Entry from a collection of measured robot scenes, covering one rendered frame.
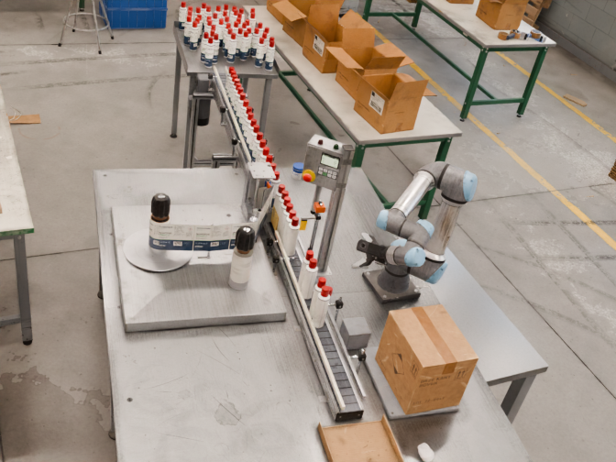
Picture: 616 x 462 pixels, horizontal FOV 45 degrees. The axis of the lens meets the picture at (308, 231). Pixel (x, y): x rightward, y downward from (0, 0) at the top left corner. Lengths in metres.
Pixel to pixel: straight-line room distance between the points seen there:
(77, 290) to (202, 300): 1.48
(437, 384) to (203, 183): 1.74
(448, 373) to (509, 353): 0.60
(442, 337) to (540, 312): 2.26
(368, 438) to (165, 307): 0.98
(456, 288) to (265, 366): 1.10
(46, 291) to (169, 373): 1.73
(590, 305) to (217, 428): 3.22
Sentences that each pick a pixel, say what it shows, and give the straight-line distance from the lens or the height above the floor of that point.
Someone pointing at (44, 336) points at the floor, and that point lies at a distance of 4.28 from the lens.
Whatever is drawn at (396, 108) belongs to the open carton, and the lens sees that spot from 4.82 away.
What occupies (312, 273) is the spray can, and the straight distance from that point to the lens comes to 3.16.
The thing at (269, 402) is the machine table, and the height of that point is 0.83.
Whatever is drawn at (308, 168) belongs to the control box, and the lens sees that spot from 3.21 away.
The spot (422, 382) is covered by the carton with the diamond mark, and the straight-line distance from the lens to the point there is 2.84.
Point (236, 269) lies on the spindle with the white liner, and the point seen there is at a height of 0.99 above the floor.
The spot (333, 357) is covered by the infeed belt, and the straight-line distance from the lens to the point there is 3.04.
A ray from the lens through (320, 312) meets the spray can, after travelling 3.08.
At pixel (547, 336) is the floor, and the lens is 4.96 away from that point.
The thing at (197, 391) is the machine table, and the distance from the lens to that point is 2.90.
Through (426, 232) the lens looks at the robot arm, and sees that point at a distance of 2.92.
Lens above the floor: 3.03
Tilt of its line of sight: 36 degrees down
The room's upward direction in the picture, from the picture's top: 12 degrees clockwise
